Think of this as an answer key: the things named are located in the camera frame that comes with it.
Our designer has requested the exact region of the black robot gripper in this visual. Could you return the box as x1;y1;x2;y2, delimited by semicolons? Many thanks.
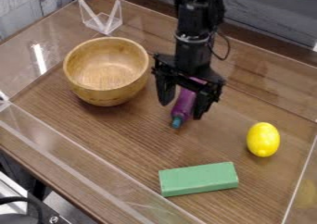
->
151;54;224;119

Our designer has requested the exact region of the purple toy eggplant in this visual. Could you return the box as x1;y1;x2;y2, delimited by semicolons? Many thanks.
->
171;88;196;129

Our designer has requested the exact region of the brown wooden bowl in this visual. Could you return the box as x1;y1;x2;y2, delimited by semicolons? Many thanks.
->
63;37;150;106

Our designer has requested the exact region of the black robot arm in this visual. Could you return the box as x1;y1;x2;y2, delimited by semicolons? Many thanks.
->
152;0;224;119

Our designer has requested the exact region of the yellow toy lemon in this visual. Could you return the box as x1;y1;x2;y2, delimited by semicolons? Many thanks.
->
246;122;281;157

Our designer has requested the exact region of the green rectangular block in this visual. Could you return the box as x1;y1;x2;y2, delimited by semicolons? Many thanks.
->
158;162;239;197

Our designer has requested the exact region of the clear acrylic corner bracket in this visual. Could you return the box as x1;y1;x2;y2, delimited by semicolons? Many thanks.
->
77;0;123;35

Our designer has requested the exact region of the clear acrylic tray wall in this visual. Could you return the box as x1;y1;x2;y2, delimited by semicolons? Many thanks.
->
0;98;206;224

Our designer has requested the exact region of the black metal bracket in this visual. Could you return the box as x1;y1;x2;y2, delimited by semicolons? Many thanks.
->
25;193;72;224

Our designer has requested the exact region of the black cable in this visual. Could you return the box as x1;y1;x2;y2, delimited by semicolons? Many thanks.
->
0;195;44;224

